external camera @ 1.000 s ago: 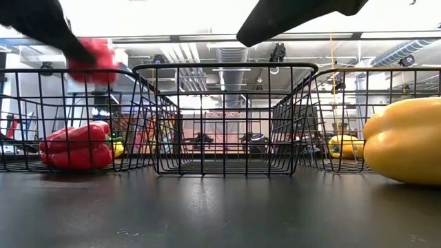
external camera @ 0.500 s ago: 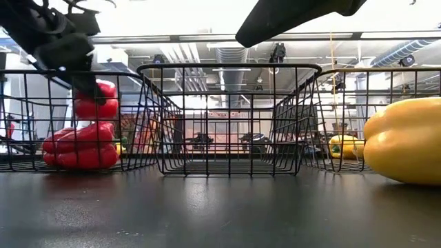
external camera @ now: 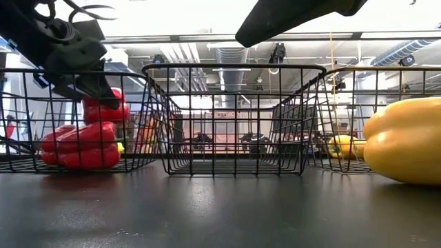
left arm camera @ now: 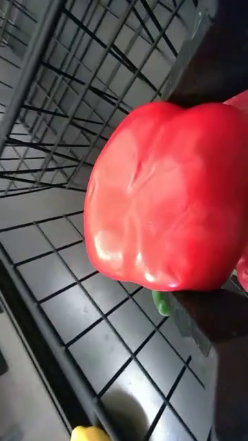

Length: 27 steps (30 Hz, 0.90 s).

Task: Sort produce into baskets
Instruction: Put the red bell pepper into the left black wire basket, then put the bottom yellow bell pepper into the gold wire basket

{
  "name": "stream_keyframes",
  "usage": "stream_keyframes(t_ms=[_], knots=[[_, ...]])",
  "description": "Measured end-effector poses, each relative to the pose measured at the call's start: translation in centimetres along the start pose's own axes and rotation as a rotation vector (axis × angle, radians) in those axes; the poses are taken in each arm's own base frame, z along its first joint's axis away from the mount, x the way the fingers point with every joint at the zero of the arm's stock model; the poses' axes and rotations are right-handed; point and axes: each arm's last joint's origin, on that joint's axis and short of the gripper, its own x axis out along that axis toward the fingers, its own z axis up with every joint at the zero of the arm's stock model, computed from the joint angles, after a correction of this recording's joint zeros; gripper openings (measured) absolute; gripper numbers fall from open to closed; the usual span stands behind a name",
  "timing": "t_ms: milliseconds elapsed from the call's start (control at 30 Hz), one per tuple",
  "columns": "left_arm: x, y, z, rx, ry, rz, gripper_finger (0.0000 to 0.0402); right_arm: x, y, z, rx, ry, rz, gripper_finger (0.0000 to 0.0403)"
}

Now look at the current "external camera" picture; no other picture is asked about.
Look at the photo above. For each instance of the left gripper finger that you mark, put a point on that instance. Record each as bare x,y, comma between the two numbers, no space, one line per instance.
98,86
69,86

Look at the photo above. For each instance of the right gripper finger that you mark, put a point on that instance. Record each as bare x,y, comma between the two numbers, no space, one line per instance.
282,17

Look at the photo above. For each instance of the red bell pepper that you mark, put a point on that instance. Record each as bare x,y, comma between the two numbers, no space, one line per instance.
107,115
86,158

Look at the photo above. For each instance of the yellow bell pepper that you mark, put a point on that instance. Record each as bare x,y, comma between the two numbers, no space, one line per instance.
342,144
406,141

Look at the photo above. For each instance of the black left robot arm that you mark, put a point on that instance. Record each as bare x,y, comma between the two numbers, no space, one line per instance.
20,27

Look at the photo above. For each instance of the black hanging ceiling device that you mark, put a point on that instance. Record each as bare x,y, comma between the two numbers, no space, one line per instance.
278,51

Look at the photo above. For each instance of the orange blurred background object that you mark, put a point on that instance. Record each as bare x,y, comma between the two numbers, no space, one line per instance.
146,134

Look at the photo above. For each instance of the red background object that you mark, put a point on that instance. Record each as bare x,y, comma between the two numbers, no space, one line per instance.
10,129

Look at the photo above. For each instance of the pink background panel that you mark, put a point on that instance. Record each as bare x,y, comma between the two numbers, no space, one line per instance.
224,117

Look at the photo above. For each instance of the small black background robot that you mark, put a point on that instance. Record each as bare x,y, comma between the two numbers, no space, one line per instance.
255,139
202,139

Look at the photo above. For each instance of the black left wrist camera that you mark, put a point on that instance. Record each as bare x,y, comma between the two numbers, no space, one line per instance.
87,30

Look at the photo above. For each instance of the dark overhead frame bar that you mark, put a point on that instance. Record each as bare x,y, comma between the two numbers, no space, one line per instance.
357,34

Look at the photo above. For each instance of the blue-white spiral ceiling duct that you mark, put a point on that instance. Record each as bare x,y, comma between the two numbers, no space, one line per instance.
396,53

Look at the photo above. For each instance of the black ceiling dome camera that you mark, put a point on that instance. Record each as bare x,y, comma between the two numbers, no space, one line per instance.
407,60
158,59

